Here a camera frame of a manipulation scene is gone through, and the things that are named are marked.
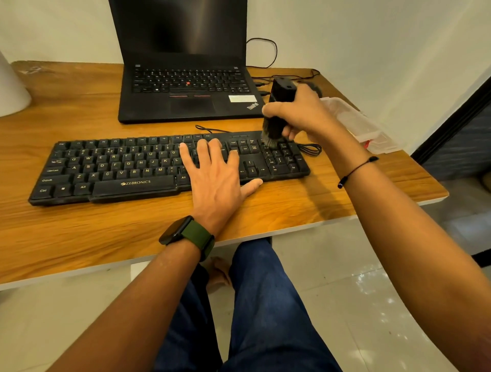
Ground person's right hand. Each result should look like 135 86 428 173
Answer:
261 82 369 181

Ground person's left hand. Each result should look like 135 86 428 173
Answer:
179 137 264 238

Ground black cleaning brush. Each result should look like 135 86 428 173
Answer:
260 76 298 149

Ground clear plastic box red latches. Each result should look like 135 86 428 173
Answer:
320 97 383 150

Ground clear plastic box lid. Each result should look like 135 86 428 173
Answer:
360 111 404 155

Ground black keyboard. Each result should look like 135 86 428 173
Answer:
28 131 311 207

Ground person's right forearm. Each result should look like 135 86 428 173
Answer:
339 160 491 372

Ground person's left forearm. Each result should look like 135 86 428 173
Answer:
48 239 202 372

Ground person's bare foot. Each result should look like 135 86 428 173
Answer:
205 255 233 294

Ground person's blue jeans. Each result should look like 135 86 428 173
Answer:
153 237 343 372

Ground black computer mouse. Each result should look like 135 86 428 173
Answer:
297 80 324 99

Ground white seat chair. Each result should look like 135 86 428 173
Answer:
130 262 151 283

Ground black laptop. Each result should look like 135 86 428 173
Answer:
108 0 266 125

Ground white plant pot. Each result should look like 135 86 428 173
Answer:
0 50 32 118

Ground black mouse cable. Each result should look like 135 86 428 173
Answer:
251 68 321 83

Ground green strap smartwatch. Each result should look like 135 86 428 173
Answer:
159 215 216 263

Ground black cord bracelet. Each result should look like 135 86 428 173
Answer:
337 156 380 190

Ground black looped laptop cable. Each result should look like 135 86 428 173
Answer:
245 37 278 69

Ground black door frame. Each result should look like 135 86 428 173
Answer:
410 75 491 269

